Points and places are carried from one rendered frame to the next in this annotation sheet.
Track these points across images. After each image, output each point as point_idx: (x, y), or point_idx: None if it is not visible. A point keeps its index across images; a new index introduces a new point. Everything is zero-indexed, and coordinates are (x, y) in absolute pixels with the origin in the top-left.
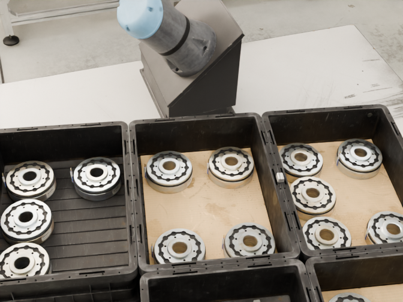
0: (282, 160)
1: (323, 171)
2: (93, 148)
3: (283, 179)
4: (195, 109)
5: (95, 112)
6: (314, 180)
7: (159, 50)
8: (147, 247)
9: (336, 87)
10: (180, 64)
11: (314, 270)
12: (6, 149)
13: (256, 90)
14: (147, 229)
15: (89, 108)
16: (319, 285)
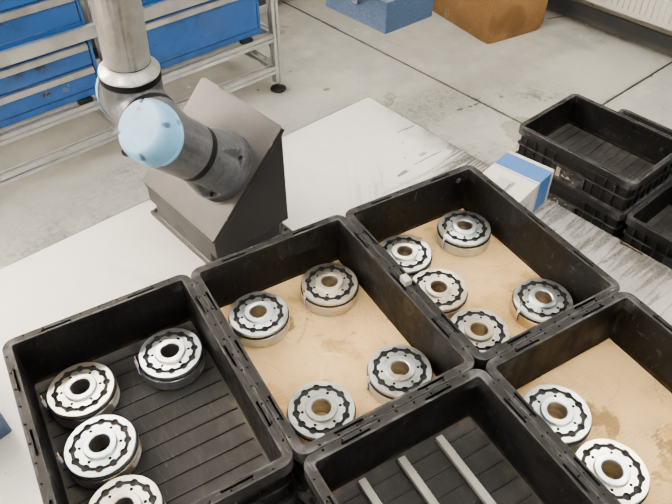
0: None
1: (432, 259)
2: (151, 322)
3: (411, 280)
4: (245, 237)
5: (116, 279)
6: (432, 272)
7: (187, 175)
8: None
9: (384, 167)
10: (216, 186)
11: (501, 374)
12: (32, 362)
13: (300, 195)
14: None
15: (105, 276)
16: None
